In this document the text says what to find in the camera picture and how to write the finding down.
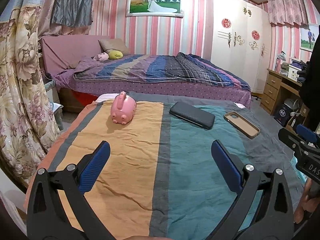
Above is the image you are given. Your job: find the person's right hand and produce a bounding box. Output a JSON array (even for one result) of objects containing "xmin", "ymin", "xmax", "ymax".
[{"xmin": 292, "ymin": 179, "xmax": 320, "ymax": 224}]

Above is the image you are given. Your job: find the small framed photo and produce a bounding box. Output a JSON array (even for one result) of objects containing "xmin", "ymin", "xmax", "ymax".
[{"xmin": 300, "ymin": 24, "xmax": 319, "ymax": 53}]

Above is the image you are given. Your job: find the wooden desk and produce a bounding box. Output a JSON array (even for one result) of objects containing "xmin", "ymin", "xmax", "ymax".
[{"xmin": 260, "ymin": 69, "xmax": 310, "ymax": 130}]

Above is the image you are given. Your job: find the desk lamp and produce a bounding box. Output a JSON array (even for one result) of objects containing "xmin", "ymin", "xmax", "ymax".
[{"xmin": 275, "ymin": 51, "xmax": 288, "ymax": 72}]

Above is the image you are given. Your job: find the brown pillow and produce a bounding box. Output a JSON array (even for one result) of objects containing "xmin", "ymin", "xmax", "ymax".
[{"xmin": 98, "ymin": 38, "xmax": 130, "ymax": 55}]

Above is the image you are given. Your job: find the grey curtain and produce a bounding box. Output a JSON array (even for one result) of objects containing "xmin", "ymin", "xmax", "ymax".
[{"xmin": 50, "ymin": 0, "xmax": 95, "ymax": 28}]

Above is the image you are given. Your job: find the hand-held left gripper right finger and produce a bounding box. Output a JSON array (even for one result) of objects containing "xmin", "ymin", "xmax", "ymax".
[{"xmin": 211, "ymin": 139, "xmax": 294, "ymax": 240}]

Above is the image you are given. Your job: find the white wardrobe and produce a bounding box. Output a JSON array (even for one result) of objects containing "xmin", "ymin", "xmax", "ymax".
[{"xmin": 203, "ymin": 0, "xmax": 272, "ymax": 94}]

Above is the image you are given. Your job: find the pink plush toy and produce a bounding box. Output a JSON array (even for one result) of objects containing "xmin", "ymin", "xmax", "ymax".
[{"xmin": 91, "ymin": 52, "xmax": 109, "ymax": 62}]

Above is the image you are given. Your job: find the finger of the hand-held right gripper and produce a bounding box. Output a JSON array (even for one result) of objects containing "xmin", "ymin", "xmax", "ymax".
[
  {"xmin": 278, "ymin": 127, "xmax": 304, "ymax": 153},
  {"xmin": 296, "ymin": 124, "xmax": 320, "ymax": 143}
]

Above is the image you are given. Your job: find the floral curtain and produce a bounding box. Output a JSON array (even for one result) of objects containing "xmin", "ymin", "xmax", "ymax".
[{"xmin": 0, "ymin": 0, "xmax": 62, "ymax": 188}]

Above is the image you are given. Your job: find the purple bed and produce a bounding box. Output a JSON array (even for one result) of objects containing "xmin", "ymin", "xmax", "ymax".
[{"xmin": 40, "ymin": 35, "xmax": 252, "ymax": 113}]

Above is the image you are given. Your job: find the pink piggy bank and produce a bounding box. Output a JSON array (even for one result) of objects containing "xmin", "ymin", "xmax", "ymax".
[{"xmin": 110, "ymin": 91, "xmax": 137, "ymax": 125}]

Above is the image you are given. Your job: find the tan phone case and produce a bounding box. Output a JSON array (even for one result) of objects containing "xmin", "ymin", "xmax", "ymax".
[{"xmin": 223, "ymin": 111, "xmax": 260, "ymax": 139}]

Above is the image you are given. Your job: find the black wallet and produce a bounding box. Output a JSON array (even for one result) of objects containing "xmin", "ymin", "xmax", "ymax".
[{"xmin": 169, "ymin": 101, "xmax": 216, "ymax": 130}]

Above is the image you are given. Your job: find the striped quilt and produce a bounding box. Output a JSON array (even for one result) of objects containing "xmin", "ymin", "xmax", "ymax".
[{"xmin": 74, "ymin": 52, "xmax": 251, "ymax": 90}]

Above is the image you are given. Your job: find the pink floral valance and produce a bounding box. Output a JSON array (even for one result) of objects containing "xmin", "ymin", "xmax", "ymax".
[{"xmin": 267, "ymin": 0, "xmax": 310, "ymax": 27}]

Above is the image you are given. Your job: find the dark blue box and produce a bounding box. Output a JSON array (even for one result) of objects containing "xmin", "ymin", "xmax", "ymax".
[{"xmin": 274, "ymin": 102, "xmax": 293, "ymax": 127}]

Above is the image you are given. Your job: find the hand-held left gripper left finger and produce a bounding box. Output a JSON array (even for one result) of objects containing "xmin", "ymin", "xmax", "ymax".
[{"xmin": 26, "ymin": 140, "xmax": 114, "ymax": 240}]

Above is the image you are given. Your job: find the framed wedding photo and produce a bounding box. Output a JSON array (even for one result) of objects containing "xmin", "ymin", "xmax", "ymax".
[{"xmin": 126, "ymin": 0, "xmax": 185, "ymax": 18}]

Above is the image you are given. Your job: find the white round appliance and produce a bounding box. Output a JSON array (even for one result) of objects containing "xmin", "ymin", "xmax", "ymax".
[{"xmin": 285, "ymin": 97, "xmax": 300, "ymax": 110}]

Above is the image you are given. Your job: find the yellow plush toy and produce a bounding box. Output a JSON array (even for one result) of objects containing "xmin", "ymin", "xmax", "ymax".
[{"xmin": 108, "ymin": 50, "xmax": 124, "ymax": 60}]

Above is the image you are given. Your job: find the white box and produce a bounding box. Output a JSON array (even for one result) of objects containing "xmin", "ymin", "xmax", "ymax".
[{"xmin": 287, "ymin": 64, "xmax": 304, "ymax": 80}]

